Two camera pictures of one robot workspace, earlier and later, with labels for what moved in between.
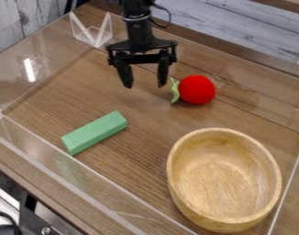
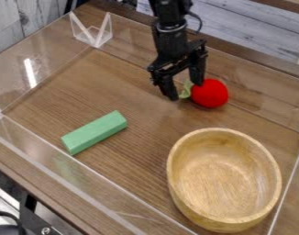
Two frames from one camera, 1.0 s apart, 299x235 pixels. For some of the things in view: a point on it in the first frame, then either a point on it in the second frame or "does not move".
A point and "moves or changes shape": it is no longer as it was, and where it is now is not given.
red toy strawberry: x=196 y=89 moves or changes shape
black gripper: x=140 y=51 to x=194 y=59
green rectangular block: x=94 y=132 does not move
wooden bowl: x=224 y=180 does not move
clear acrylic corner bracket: x=96 y=36 does not move
